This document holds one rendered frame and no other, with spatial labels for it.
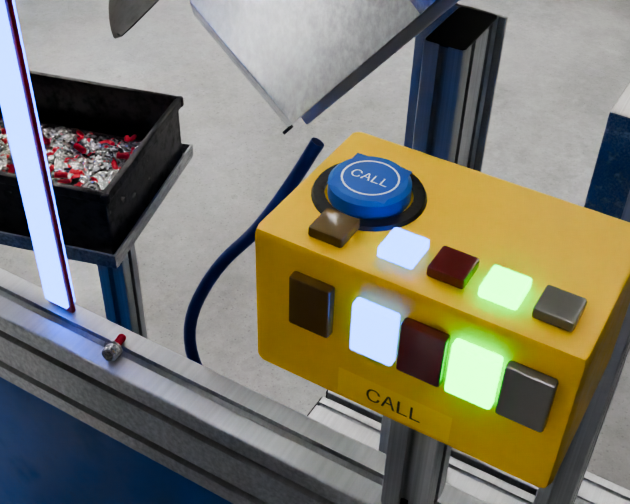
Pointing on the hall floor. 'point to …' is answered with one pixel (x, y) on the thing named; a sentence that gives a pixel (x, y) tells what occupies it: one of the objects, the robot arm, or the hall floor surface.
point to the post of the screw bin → (124, 294)
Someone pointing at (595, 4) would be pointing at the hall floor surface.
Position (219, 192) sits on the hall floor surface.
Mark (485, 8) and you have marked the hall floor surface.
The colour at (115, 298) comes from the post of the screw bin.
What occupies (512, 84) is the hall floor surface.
